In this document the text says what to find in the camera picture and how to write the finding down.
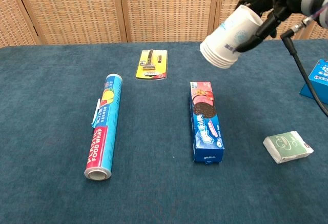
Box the blue chocolate chip cookie box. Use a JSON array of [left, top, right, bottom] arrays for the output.
[[299, 58, 328, 104]]

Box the green tissue pack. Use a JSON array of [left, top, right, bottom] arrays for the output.
[[262, 130, 314, 164]]

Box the yellow razor blister pack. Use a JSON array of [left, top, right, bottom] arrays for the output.
[[135, 49, 169, 80]]

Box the blue table mat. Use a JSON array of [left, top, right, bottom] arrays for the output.
[[0, 38, 328, 224]]

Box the blue Oreo cookie box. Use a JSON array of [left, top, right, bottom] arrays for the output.
[[189, 81, 225, 165]]

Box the plastic food wrap roll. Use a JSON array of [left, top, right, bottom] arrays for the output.
[[84, 73, 124, 181]]

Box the white paper cup stack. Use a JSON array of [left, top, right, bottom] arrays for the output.
[[199, 5, 264, 69]]

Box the woven bamboo folding screen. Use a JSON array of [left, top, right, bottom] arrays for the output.
[[0, 0, 328, 47]]

